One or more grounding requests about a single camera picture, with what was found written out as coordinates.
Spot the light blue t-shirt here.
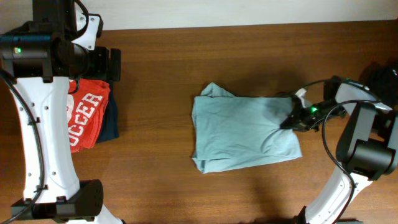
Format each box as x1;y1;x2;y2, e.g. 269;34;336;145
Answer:
192;83;302;174

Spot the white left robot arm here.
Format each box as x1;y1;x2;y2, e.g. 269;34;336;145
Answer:
1;15;119;224

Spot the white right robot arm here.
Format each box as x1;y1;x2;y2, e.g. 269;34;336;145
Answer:
280;75;397;223

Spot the black crumpled clothes pile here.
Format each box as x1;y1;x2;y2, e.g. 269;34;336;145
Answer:
359;60;397;109

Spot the red folded soccer t-shirt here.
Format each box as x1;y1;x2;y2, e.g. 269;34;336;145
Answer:
67;79;110;153

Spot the dark navy folded garment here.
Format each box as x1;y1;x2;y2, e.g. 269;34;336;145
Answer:
96;81;119;144

